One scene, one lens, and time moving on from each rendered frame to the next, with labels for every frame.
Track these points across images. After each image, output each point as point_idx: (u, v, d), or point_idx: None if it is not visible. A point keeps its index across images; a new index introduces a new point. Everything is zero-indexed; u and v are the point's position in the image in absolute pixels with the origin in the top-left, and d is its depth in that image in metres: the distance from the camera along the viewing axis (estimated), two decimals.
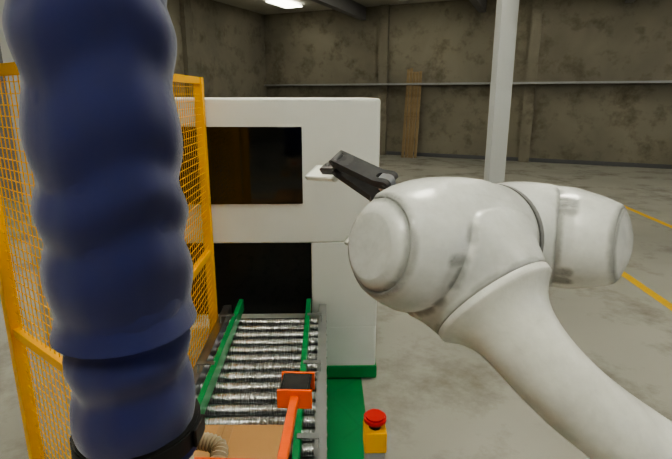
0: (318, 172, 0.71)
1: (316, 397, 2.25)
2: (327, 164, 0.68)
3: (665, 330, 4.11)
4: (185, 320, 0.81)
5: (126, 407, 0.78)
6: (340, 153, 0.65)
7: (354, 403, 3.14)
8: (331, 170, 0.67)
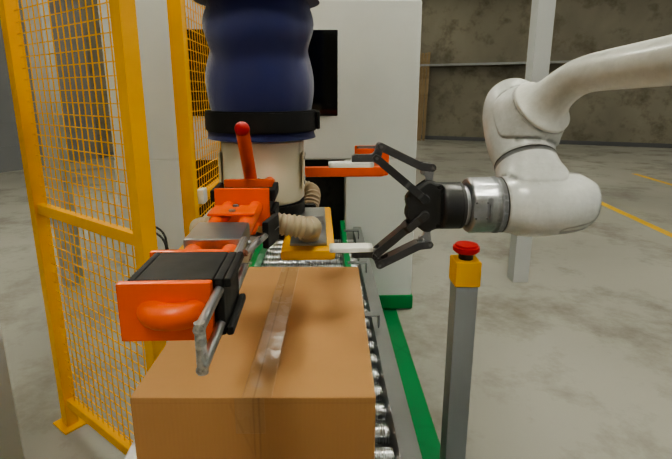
0: (343, 162, 0.73)
1: (366, 291, 2.05)
2: (359, 154, 0.73)
3: None
4: None
5: (267, 58, 0.85)
6: (382, 142, 0.74)
7: (392, 329, 2.95)
8: (369, 157, 0.73)
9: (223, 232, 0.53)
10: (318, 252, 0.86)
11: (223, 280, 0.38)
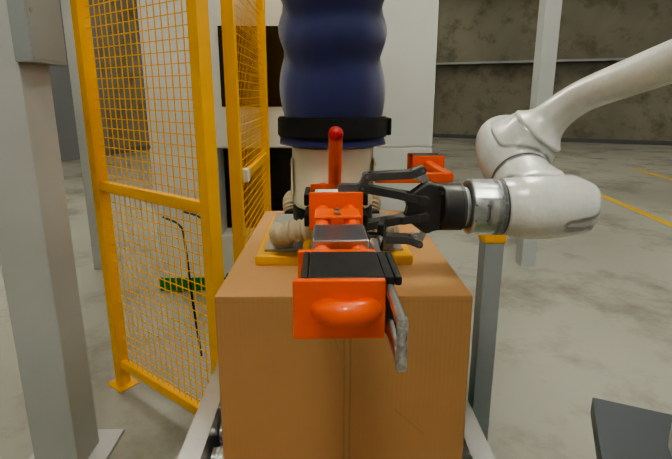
0: (330, 191, 0.74)
1: None
2: (345, 183, 0.74)
3: None
4: None
5: (348, 64, 0.86)
6: (368, 172, 0.74)
7: None
8: (355, 187, 0.74)
9: (347, 234, 0.53)
10: (396, 257, 0.86)
11: (394, 278, 0.38)
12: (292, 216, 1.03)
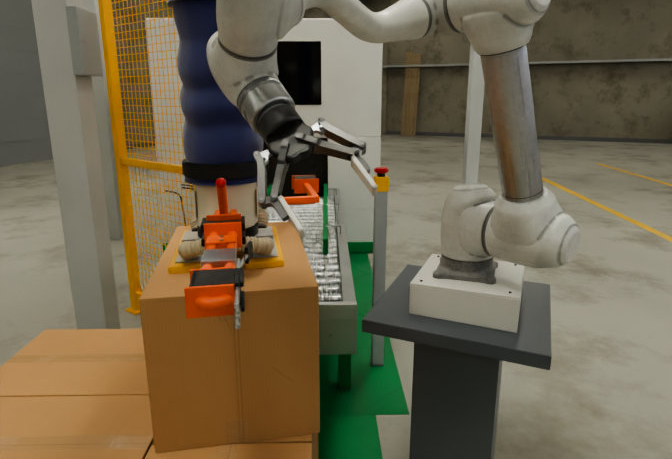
0: (369, 180, 0.77)
1: (336, 219, 3.06)
2: (367, 164, 0.78)
3: (620, 230, 4.92)
4: None
5: (225, 126, 1.19)
6: (363, 143, 0.79)
7: (362, 264, 3.95)
8: (360, 162, 0.79)
9: (223, 255, 0.88)
10: (272, 262, 1.22)
11: (239, 283, 0.73)
12: (197, 233, 1.35)
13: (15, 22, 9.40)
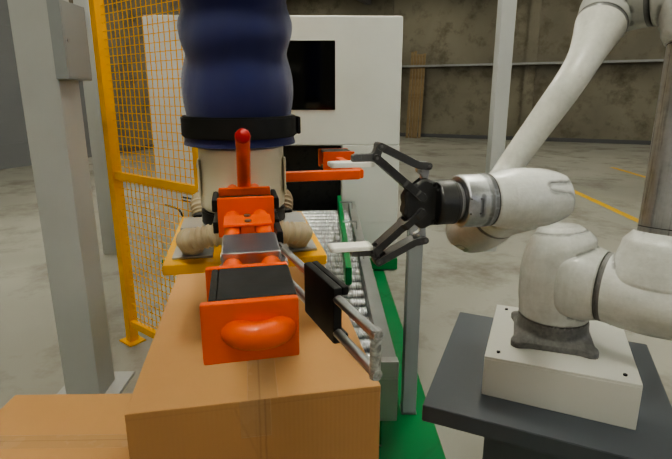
0: (344, 162, 0.73)
1: (356, 239, 2.73)
2: (359, 153, 0.74)
3: None
4: None
5: (242, 62, 0.83)
6: (380, 142, 0.75)
7: (379, 283, 3.63)
8: (369, 156, 0.74)
9: (258, 244, 0.52)
10: (310, 257, 0.86)
11: (341, 289, 0.38)
12: (201, 219, 0.99)
13: (9, 21, 9.07)
